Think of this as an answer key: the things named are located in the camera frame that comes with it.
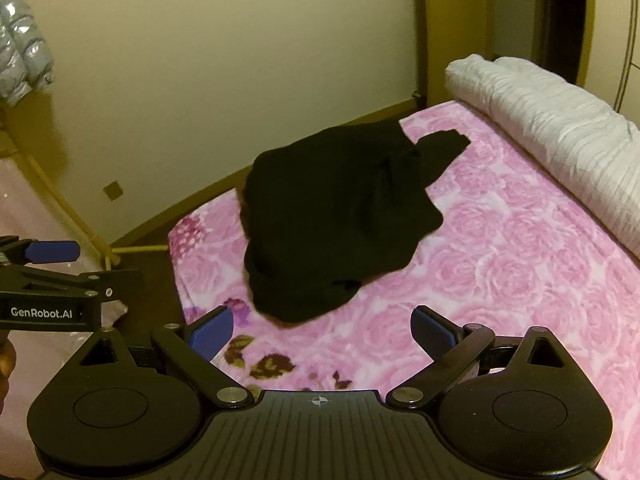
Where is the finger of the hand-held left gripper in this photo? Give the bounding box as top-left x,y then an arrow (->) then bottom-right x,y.
0,236 -> 82,266
0,265 -> 146,306

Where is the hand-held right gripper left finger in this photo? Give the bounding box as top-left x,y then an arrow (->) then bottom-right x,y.
70,306 -> 255,407

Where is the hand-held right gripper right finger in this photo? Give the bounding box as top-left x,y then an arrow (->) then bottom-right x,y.
386,306 -> 576,407

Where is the black zip jacket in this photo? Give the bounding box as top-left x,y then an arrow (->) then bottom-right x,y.
239,119 -> 472,328

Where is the person's left hand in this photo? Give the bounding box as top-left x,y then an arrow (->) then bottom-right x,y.
0,342 -> 16,413

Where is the pink floral blanket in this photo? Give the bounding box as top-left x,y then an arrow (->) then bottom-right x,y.
167,101 -> 640,480

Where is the silver puffer jacket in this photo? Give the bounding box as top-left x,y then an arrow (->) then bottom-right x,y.
0,0 -> 56,106

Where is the white rolled quilt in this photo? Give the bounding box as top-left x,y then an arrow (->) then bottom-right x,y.
445,55 -> 640,261

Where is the yellow wooden door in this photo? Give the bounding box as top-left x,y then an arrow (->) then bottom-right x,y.
411,0 -> 538,111

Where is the cream wardrobe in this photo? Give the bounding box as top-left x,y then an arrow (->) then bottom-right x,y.
582,0 -> 640,113

